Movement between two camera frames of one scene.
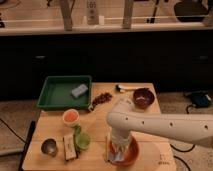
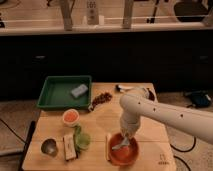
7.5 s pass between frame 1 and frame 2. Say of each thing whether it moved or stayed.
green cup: stayed
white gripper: moved
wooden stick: stayed
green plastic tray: stayed
